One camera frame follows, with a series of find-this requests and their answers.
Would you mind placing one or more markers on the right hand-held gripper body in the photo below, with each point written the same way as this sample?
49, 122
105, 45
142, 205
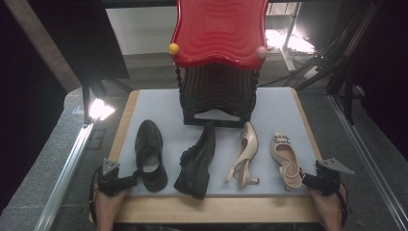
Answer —
328, 179

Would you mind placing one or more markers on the black leather shoe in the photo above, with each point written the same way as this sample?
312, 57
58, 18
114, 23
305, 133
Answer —
147, 144
196, 166

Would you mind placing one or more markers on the red-topped black shoe rack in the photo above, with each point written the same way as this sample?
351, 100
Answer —
218, 32

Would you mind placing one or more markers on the beige diagonal beam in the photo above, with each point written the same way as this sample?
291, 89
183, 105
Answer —
41, 45

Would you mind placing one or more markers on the grey foam mat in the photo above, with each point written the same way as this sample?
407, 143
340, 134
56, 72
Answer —
160, 106

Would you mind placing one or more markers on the beige jewelled slingback shoe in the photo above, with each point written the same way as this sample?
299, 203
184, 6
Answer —
284, 154
252, 144

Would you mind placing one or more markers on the black lamp stand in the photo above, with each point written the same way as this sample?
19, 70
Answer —
86, 96

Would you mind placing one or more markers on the person's right hand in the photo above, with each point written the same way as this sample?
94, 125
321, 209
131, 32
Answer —
330, 205

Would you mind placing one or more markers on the black tripod stands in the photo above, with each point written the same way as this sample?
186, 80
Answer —
340, 57

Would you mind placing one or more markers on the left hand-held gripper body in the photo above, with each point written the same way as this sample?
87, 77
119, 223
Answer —
110, 183

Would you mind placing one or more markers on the person's left hand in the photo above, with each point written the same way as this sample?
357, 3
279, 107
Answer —
109, 205

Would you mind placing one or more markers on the aluminium floor rail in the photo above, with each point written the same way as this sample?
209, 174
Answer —
369, 160
64, 176

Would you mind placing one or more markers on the white panel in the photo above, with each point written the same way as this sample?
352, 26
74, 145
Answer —
141, 30

